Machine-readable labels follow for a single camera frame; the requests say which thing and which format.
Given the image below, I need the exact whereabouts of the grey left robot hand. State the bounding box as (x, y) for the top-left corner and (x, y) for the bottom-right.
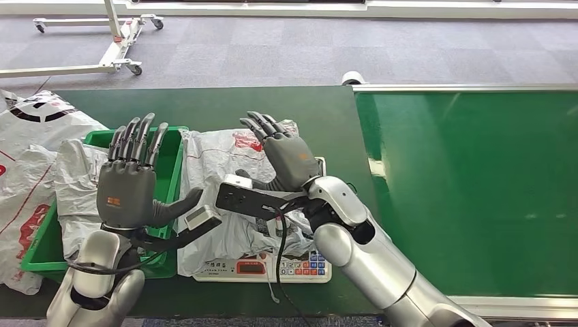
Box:
(95, 112), (205, 232)

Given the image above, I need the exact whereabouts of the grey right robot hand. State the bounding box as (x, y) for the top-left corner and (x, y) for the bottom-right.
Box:
(234, 110), (322, 193)

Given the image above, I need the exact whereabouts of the plain crumpled grey package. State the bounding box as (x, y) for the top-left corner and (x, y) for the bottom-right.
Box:
(54, 138), (112, 262)

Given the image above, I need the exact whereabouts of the crumpled grey package, red print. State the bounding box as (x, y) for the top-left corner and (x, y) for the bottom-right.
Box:
(177, 119), (317, 277)

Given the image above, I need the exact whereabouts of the green conveyor belt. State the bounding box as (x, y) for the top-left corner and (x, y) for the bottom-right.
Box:
(341, 70), (578, 322)

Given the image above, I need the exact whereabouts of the green plastic bin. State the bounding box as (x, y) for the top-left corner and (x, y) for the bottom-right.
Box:
(20, 126), (189, 281)

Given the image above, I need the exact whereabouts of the large white sack, red print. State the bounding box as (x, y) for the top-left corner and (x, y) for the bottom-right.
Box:
(0, 89), (109, 296)

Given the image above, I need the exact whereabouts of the white electronic scale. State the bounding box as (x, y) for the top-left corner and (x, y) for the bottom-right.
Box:
(193, 155), (333, 284)

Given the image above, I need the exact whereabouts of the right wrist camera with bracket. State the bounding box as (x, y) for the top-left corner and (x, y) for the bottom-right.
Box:
(215, 173), (312, 222)

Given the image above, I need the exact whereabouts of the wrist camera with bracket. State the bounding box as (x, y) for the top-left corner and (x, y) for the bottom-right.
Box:
(135, 204), (223, 253)
(215, 173), (312, 222)

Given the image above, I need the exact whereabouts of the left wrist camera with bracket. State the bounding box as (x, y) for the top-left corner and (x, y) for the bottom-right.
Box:
(135, 204), (223, 253)

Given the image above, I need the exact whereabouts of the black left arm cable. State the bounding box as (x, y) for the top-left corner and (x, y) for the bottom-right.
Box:
(65, 250), (166, 277)

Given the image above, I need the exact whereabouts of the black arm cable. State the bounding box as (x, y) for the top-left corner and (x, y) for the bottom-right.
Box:
(65, 250), (166, 277)
(272, 206), (315, 327)

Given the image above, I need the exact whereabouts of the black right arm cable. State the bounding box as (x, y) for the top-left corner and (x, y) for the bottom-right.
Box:
(272, 206), (315, 327)

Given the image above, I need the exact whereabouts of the thin white cord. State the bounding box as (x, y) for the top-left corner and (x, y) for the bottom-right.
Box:
(265, 270), (282, 304)

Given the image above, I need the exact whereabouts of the white wheeled metal frame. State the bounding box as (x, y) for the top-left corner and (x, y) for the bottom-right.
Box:
(0, 0), (166, 80)

